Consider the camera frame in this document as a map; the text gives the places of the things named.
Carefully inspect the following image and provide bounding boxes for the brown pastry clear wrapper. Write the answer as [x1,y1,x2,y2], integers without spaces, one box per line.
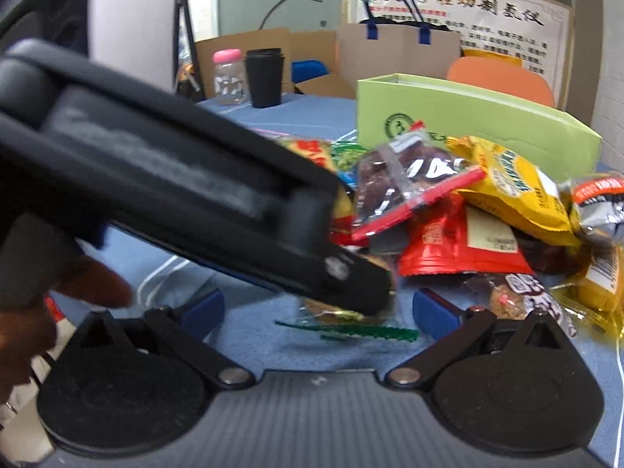
[275,252,422,344]

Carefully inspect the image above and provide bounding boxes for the yellow egg cake bag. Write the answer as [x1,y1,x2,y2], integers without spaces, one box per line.
[446,136,580,247]

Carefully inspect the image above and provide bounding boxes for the yellow rice cracker packet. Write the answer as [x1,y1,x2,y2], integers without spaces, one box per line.
[279,136,354,220]

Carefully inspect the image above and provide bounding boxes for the person's left hand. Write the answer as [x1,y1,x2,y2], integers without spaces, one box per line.
[1,257,133,402]

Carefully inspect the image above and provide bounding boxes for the blue striped tablecloth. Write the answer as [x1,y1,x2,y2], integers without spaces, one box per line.
[88,94,623,467]

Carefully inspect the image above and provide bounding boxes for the brown cake packet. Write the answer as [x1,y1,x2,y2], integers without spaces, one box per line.
[464,273,578,338]

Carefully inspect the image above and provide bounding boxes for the red snack bag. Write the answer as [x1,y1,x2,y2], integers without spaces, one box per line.
[398,193,532,277]

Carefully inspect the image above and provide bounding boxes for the clear bag dark dried fruit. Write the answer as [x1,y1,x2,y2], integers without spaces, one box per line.
[351,124,486,242]

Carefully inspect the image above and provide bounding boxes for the clear bottle pink cap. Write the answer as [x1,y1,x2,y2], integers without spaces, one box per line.
[213,49,246,106]

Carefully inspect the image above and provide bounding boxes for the orange cake clear wrapper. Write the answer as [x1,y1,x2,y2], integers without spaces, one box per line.
[551,246,623,340]

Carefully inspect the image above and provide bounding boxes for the green pea snack bag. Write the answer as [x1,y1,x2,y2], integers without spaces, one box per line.
[331,140,368,173]

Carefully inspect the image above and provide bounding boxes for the black tumbler cup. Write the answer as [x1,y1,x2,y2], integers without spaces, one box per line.
[244,48,285,109]

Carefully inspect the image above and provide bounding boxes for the silver foil snack bag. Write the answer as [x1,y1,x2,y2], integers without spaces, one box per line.
[557,170,624,247]

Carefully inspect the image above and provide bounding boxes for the green cardboard box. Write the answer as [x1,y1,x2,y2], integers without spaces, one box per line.
[356,74,602,181]

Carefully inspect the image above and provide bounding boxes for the blue chair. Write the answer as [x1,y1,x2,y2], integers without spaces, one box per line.
[291,59,329,85]

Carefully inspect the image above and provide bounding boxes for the brown cardboard box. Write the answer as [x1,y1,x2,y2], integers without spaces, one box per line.
[195,28,355,99]

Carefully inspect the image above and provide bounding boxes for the orange chair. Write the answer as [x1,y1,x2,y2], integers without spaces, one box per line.
[446,56,556,108]

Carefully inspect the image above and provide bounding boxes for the framed Chinese text poster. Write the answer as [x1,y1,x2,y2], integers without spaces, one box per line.
[342,0,573,108]

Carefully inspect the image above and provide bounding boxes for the brown paper bag blue handles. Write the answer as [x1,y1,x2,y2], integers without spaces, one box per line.
[336,0,463,88]

